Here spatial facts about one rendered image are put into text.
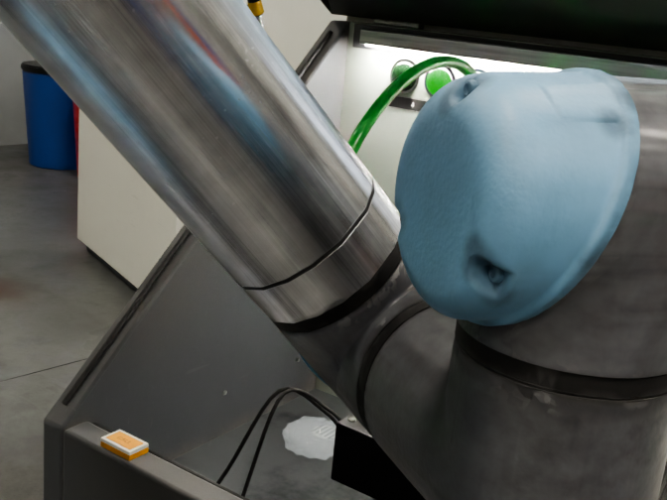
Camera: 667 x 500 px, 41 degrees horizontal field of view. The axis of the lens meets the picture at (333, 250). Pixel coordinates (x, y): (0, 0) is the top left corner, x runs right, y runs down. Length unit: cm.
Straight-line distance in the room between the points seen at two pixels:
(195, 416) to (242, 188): 101
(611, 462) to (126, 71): 20
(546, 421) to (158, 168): 17
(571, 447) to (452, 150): 10
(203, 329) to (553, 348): 104
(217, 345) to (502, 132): 110
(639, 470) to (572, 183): 10
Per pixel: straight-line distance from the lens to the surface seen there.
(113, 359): 118
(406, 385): 34
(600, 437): 28
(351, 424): 113
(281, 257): 35
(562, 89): 26
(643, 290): 27
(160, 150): 34
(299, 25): 398
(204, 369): 132
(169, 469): 107
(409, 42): 134
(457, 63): 107
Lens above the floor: 149
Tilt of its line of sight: 16 degrees down
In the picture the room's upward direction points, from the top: 6 degrees clockwise
